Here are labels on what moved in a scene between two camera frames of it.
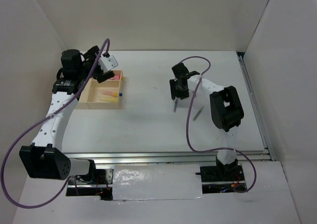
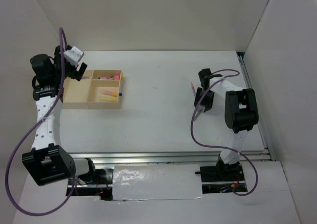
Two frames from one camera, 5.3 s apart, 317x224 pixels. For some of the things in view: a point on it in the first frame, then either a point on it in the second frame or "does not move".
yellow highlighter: [110, 99] does not move
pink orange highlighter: [113, 94] does not move
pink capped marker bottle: [116, 77] does not move
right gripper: [175, 93] → [208, 104]
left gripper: [91, 55] → [75, 74]
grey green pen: [197, 114] does not move
